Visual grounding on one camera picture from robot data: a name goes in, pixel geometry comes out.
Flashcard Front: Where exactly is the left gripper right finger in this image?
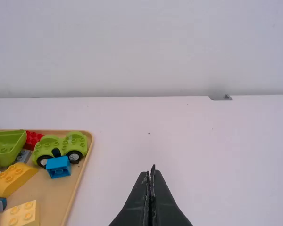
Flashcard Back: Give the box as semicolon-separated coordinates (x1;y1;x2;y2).
150;164;194;226

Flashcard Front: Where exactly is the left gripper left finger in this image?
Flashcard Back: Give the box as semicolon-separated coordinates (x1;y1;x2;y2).
108;171;151;226

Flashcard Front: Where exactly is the tan tray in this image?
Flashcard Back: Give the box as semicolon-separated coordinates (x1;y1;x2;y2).
0;129;95;226

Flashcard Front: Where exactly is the blue toy brick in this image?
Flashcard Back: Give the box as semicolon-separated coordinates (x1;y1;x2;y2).
45;155;72;179

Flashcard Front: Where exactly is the green toy car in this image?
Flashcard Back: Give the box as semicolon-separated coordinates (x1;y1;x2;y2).
32;131;87;169

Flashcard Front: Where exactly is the red toy brick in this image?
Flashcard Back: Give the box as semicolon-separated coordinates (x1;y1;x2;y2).
22;131;45;151

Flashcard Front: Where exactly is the yellow curved toy brick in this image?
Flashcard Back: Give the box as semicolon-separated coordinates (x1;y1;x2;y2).
0;161;39;198

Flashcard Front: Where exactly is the green tub toy brick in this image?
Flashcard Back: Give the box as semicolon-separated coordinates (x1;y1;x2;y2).
0;129;28;165

